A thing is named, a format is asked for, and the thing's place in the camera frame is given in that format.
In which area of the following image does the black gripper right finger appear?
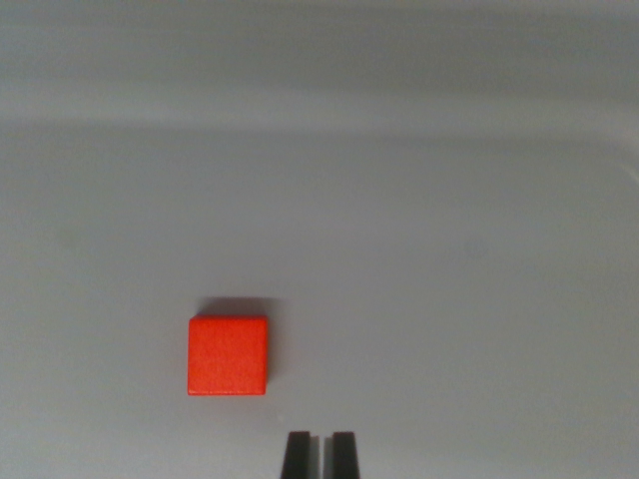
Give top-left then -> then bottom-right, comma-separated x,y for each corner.
324,431 -> 362,479

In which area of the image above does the red cube block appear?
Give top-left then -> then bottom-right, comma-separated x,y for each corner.
187,314 -> 270,398

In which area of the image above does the grey plastic bin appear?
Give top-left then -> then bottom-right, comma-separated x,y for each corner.
0,0 -> 639,479

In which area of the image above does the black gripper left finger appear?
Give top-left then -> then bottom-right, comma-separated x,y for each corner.
282,431 -> 321,479

